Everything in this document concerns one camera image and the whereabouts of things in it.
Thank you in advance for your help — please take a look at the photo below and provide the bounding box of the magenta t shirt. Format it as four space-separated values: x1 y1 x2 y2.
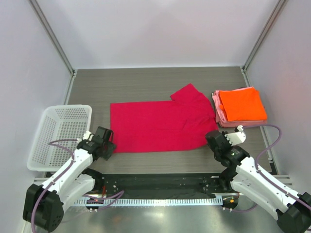
110 84 218 153

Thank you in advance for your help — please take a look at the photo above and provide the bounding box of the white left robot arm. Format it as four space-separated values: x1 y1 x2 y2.
22 127 116 233

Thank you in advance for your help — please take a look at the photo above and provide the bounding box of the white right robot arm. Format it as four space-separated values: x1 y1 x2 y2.
206 130 311 233

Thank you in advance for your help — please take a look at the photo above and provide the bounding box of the pink folded t shirt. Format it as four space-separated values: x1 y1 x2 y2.
212 87 267 128

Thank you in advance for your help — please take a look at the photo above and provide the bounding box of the white plastic perforated basket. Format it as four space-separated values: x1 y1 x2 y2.
27 104 92 172

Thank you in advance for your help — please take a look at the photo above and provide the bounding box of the orange folded t shirt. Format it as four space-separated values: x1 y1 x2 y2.
218 87 268 122

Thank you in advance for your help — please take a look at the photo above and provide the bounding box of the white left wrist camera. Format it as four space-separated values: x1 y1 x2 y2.
77 131 94 144

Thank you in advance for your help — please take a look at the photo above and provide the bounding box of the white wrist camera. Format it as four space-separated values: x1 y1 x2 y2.
77 131 94 144
225 125 246 146

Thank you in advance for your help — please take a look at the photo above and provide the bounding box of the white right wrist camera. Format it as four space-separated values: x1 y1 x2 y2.
225 125 246 146

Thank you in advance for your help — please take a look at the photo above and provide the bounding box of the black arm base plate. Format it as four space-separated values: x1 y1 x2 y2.
101 173 239 200

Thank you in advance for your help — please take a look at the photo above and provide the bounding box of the white slotted cable duct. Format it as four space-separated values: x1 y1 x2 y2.
72 196 223 207

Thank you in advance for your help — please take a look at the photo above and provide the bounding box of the aluminium extrusion rail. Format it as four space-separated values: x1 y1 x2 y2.
34 175 293 187

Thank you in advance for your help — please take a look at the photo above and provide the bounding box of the left aluminium frame post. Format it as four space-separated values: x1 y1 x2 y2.
28 0 76 76

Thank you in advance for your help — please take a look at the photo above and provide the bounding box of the aluminium frame post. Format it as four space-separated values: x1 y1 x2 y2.
28 0 76 76
241 0 288 73

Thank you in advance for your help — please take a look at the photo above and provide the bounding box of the right aluminium frame post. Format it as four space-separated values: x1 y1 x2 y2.
241 0 288 73

